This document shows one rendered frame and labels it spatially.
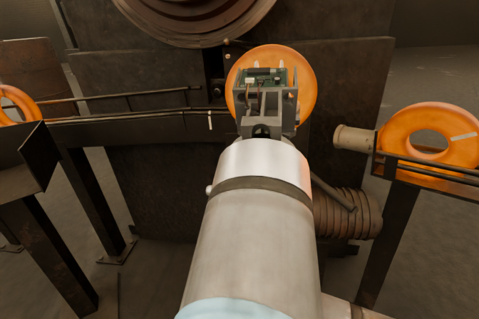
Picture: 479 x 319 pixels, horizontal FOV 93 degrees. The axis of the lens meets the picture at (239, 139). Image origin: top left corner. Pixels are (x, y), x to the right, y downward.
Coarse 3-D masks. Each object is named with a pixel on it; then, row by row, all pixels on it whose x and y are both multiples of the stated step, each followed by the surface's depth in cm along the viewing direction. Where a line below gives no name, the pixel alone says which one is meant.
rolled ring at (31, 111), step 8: (0, 88) 74; (8, 88) 75; (16, 88) 76; (0, 96) 76; (8, 96) 75; (16, 96) 75; (24, 96) 76; (0, 104) 81; (16, 104) 76; (24, 104) 76; (32, 104) 78; (0, 112) 81; (24, 112) 77; (32, 112) 77; (40, 112) 80; (0, 120) 81; (8, 120) 82; (32, 120) 79
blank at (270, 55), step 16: (256, 48) 36; (272, 48) 35; (288, 48) 35; (240, 64) 37; (272, 64) 36; (288, 64) 36; (304, 64) 35; (304, 80) 37; (304, 96) 38; (304, 112) 39
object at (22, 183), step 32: (0, 128) 62; (32, 128) 65; (0, 160) 65; (32, 160) 54; (0, 192) 56; (32, 192) 54; (32, 224) 63; (32, 256) 67; (64, 256) 73; (64, 288) 76; (96, 288) 93
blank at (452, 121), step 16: (400, 112) 45; (416, 112) 42; (432, 112) 41; (448, 112) 39; (464, 112) 39; (384, 128) 48; (400, 128) 45; (416, 128) 44; (432, 128) 42; (448, 128) 40; (464, 128) 39; (384, 144) 49; (400, 144) 46; (448, 144) 41; (464, 144) 40; (400, 160) 48; (432, 160) 44; (448, 160) 42; (464, 160) 40; (416, 176) 47
